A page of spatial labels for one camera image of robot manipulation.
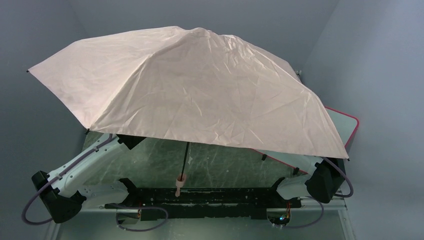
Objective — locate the pink and black folding umbrella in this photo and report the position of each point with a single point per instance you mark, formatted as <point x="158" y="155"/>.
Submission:
<point x="190" y="85"/>

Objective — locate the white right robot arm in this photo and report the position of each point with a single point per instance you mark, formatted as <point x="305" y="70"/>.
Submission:
<point x="321" y="178"/>

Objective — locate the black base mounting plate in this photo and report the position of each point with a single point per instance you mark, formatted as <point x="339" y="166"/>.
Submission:
<point x="198" y="203"/>

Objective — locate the pink framed whiteboard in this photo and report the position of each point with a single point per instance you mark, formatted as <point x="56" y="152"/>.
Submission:
<point x="346" y="125"/>

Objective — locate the aluminium rail frame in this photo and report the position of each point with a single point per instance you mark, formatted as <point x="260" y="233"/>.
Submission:
<point x="307" y="223"/>

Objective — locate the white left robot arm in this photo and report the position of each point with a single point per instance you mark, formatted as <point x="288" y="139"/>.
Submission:
<point x="64" y="191"/>

